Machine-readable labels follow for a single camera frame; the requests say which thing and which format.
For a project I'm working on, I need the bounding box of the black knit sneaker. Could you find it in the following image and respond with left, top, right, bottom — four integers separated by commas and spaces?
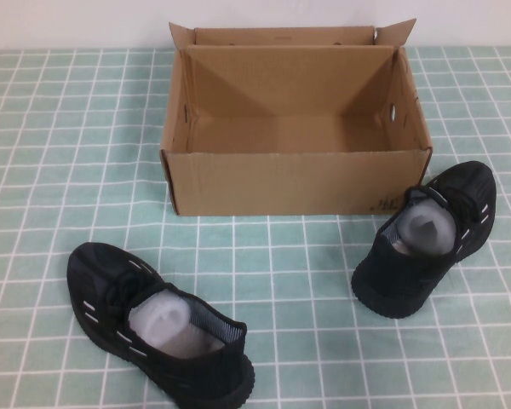
66, 241, 256, 409
351, 160, 497, 320

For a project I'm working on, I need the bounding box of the brown cardboard shoe box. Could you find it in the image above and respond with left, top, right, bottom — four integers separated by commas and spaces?
159, 20, 434, 217

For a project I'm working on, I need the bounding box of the white paper shoe stuffing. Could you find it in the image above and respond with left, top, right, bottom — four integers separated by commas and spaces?
393, 207, 456, 256
129, 293, 227, 358

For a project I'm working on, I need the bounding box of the green white checkered tablecloth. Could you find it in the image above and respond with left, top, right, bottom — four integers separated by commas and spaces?
0, 44, 511, 409

